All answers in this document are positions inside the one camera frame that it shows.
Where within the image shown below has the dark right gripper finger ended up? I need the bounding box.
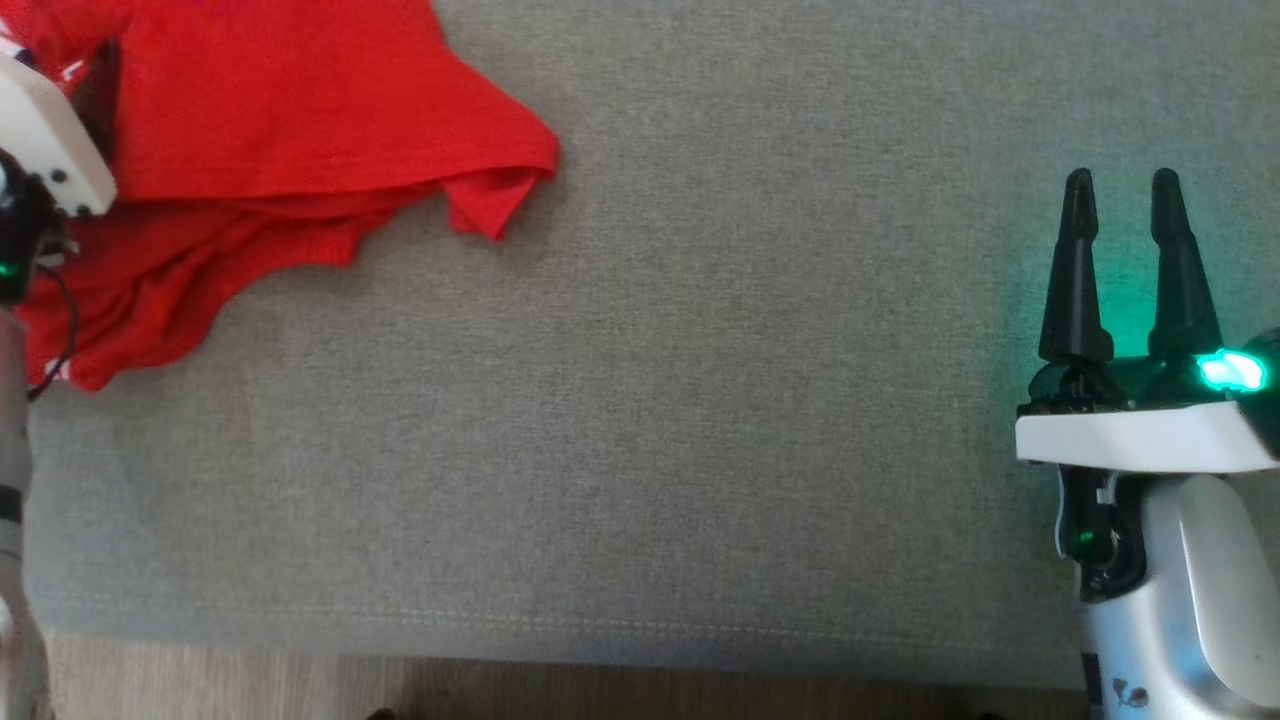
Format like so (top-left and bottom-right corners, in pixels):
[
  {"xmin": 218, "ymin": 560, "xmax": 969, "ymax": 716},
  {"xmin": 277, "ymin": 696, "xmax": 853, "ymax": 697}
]
[
  {"xmin": 1146, "ymin": 168, "xmax": 1224, "ymax": 361},
  {"xmin": 1038, "ymin": 168, "xmax": 1115, "ymax": 364}
]

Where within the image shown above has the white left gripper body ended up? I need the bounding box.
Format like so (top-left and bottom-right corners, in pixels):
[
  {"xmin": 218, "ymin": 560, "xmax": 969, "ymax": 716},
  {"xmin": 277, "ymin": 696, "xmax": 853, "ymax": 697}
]
[{"xmin": 0, "ymin": 45, "xmax": 118, "ymax": 306}]

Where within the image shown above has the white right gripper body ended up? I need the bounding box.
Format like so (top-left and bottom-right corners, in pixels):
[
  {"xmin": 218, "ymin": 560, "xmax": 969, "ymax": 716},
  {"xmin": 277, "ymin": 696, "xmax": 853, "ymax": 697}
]
[{"xmin": 1015, "ymin": 345, "xmax": 1280, "ymax": 601}]

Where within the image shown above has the red white lettered jersey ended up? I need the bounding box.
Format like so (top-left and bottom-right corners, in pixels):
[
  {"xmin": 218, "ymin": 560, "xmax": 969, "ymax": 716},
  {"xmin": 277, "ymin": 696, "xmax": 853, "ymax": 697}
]
[{"xmin": 0, "ymin": 0, "xmax": 561, "ymax": 393}]

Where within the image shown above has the grey sofa seat cushion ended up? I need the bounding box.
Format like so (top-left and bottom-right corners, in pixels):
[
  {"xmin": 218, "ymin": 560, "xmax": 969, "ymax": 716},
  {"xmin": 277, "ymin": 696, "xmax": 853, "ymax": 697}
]
[{"xmin": 0, "ymin": 0, "xmax": 1280, "ymax": 691}]

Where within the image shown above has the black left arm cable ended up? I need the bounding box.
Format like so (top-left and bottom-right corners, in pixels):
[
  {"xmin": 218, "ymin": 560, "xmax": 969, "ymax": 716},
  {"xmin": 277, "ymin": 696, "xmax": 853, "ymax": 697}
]
[{"xmin": 28, "ymin": 262, "xmax": 81, "ymax": 403}]

